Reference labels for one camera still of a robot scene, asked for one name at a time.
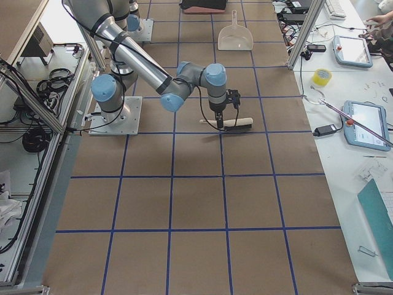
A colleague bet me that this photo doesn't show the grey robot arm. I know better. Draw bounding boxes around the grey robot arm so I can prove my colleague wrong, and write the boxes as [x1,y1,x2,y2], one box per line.
[62,1,240,132]
[112,0,147,42]

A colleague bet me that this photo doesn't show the aluminium frame post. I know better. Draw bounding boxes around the aluminium frame post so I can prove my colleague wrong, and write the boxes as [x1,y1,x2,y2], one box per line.
[287,0,324,70]

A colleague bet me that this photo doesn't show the near teach pendant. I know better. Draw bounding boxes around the near teach pendant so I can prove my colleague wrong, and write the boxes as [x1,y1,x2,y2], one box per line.
[342,100,391,151]

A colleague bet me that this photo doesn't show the far teach pendant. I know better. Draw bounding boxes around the far teach pendant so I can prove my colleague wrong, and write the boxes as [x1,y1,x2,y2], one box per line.
[332,35,373,68]

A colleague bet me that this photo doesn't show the teal folder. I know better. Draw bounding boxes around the teal folder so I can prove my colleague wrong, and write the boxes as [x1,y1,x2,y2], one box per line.
[357,179,392,280]

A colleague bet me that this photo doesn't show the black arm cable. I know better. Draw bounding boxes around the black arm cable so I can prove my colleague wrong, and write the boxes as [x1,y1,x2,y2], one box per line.
[171,76,241,133]

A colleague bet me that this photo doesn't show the yellow tape roll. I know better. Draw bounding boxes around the yellow tape roll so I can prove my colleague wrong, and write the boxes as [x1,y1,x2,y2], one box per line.
[312,68,332,87]

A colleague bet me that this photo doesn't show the teach pendant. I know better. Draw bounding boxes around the teach pendant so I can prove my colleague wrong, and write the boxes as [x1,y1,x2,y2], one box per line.
[332,35,373,68]
[342,100,391,151]

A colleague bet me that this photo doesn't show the black power adapter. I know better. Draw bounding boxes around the black power adapter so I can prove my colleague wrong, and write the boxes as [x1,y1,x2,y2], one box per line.
[313,124,338,137]

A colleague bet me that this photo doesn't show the beige plastic dustpan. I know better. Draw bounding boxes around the beige plastic dustpan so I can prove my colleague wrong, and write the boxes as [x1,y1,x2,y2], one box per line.
[218,10,254,51]

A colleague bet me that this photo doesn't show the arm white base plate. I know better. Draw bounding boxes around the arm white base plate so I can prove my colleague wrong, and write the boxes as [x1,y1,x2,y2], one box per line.
[128,18,154,42]
[88,96,142,136]

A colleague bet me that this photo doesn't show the beige hand brush black bristles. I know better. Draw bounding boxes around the beige hand brush black bristles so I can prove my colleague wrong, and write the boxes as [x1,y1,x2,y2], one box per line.
[200,117,254,132]

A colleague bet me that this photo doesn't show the bin with black bag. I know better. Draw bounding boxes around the bin with black bag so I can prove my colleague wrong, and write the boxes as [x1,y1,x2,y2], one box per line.
[179,0,227,14]

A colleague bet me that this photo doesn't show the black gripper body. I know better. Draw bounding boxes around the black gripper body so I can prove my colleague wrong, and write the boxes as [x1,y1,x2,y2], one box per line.
[209,89,241,113]

